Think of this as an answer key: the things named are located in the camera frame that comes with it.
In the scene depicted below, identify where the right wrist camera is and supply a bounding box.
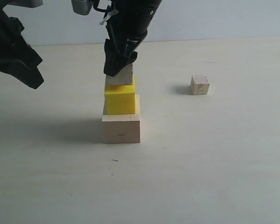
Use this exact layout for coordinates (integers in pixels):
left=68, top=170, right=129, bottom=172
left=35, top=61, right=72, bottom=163
left=71, top=0, right=100, bottom=15

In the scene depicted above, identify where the large light wooden cube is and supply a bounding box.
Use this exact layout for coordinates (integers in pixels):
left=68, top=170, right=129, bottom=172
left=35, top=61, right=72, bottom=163
left=102, top=94, right=140, bottom=144

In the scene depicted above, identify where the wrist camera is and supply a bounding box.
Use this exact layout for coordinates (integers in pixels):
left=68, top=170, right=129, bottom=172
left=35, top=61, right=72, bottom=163
left=71, top=0, right=100, bottom=15
left=8, top=0, right=43, bottom=8

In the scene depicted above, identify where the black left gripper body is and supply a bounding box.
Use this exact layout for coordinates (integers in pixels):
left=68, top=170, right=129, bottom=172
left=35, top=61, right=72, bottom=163
left=0, top=0, right=42, bottom=68

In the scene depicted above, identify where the yellow cube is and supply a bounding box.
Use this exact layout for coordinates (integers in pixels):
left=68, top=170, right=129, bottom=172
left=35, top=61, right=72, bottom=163
left=104, top=75, right=136, bottom=115

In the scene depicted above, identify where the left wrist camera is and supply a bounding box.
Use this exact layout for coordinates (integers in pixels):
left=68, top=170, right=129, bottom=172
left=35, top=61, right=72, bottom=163
left=8, top=0, right=43, bottom=8

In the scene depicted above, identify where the small wooden cube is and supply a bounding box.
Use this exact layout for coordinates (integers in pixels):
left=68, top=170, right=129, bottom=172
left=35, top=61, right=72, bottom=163
left=190, top=75, right=210, bottom=95

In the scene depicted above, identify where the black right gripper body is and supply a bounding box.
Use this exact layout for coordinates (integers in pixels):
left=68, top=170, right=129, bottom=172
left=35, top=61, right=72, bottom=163
left=105, top=0, right=161, bottom=58

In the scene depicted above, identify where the black right camera cable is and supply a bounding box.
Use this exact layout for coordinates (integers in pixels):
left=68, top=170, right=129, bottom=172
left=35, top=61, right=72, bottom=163
left=92, top=0, right=119, bottom=14

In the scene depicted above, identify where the medium grained wooden cube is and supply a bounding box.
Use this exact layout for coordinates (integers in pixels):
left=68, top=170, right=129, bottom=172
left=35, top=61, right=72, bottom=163
left=105, top=63, right=133, bottom=86

